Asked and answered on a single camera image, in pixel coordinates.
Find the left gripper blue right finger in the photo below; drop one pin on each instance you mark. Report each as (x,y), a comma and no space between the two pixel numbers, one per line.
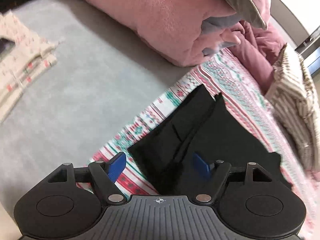
(215,175)

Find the patterned floor rug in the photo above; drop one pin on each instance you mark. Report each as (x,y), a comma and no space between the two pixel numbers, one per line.
(25,56)

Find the patterned nordic bed sheet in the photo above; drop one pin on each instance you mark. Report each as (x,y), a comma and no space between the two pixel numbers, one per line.
(223,73)

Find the black pants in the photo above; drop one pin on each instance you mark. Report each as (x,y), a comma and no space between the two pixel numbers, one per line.
(200,125)

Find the striped beige folded blanket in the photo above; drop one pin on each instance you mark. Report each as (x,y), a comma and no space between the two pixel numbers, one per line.
(295,100)

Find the pink fleece blanket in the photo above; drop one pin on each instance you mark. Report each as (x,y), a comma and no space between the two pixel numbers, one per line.
(186,32)

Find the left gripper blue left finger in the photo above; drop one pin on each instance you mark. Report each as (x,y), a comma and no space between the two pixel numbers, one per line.
(104,175)

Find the dusty pink comforter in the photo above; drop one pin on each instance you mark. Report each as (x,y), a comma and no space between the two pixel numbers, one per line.
(258,51)

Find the wardrobe with white doors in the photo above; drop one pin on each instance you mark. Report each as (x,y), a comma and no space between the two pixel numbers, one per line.
(300,20)

